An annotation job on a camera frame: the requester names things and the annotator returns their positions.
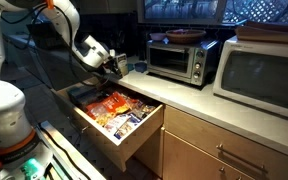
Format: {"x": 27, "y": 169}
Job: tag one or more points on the wooden cutting board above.
{"x": 270, "y": 33}

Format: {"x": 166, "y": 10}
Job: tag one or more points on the wooden cabinet drawer front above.
{"x": 200, "y": 133}

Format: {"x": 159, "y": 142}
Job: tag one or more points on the silver toaster oven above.
{"x": 177, "y": 61}

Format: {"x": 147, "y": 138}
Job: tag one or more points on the light blue small bowl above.
{"x": 131, "y": 67}

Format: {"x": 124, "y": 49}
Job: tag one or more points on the small brown snack packet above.
{"x": 147, "y": 109}

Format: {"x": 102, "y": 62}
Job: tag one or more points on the teal carton box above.
{"x": 88, "y": 99}
{"x": 78, "y": 92}

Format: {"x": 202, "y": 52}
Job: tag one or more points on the brown wicker basket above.
{"x": 185, "y": 36}

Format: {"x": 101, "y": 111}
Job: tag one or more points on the open wooden drawer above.
{"x": 100, "y": 140}

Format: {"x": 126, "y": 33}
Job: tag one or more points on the metal robot stand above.
{"x": 78, "y": 155}

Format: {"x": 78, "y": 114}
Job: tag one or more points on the white blue snack bag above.
{"x": 130, "y": 126}

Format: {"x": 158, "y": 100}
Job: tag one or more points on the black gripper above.
{"x": 109, "y": 66}

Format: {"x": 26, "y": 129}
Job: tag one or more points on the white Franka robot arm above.
{"x": 92, "y": 50}

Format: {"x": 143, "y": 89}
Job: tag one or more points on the white red snack bag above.
{"x": 116, "y": 122}

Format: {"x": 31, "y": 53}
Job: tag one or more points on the kitchen window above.
{"x": 217, "y": 10}

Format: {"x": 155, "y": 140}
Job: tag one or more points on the pink bowl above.
{"x": 157, "y": 36}

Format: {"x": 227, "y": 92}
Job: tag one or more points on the white microwave oven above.
{"x": 260, "y": 76}

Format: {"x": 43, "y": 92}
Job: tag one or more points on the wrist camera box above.
{"x": 112, "y": 54}

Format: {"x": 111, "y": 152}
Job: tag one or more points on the dark blue small bowl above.
{"x": 140, "y": 67}

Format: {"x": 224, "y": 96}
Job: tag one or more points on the orange snack bag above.
{"x": 110, "y": 106}

